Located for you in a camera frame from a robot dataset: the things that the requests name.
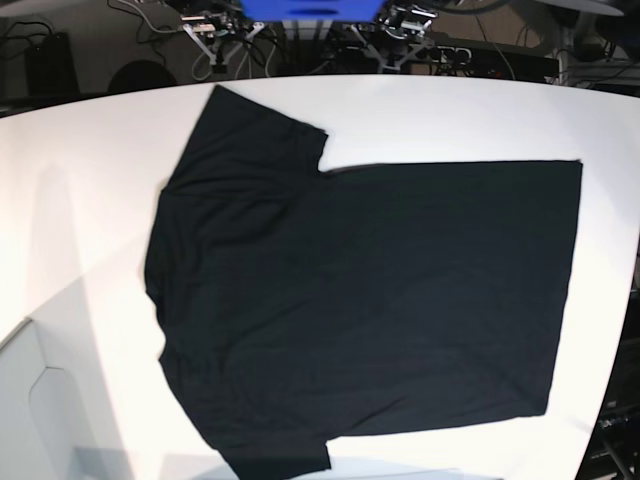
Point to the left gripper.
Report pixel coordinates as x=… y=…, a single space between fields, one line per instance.
x=396 y=37

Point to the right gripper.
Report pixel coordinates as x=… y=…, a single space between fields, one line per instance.
x=220 y=36

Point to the black T-shirt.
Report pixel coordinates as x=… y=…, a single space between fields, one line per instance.
x=299 y=306

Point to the blue plastic box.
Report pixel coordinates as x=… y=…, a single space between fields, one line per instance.
x=335 y=10

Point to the black power strip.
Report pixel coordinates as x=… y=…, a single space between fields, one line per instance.
x=480 y=62

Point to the black round object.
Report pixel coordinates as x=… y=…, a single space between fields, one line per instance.
x=141 y=75

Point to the black box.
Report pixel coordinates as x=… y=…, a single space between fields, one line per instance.
x=49 y=67

